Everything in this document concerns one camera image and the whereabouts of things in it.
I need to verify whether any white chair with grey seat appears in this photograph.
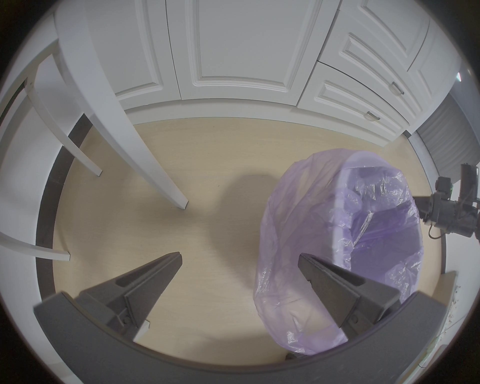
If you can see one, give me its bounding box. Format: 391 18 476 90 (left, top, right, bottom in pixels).
0 22 189 342

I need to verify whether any purple plastic bag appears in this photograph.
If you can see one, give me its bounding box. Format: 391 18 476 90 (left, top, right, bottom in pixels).
253 148 425 356

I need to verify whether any grey curtain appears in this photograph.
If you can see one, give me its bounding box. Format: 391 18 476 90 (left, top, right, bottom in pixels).
408 92 479 188

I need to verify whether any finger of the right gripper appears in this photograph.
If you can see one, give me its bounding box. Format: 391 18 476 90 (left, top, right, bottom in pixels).
412 194 433 218

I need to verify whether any white trash bin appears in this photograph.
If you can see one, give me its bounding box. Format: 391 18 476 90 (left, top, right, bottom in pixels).
262 152 424 349

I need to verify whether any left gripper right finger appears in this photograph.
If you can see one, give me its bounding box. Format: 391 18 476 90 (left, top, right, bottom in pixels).
298 253 401 342

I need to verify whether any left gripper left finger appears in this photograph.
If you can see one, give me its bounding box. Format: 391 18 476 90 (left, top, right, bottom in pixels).
77 252 184 342

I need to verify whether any white wardrobe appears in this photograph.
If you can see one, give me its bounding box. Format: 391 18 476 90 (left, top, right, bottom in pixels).
52 0 463 148

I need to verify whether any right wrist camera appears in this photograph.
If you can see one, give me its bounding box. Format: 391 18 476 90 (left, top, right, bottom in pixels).
435 176 454 196

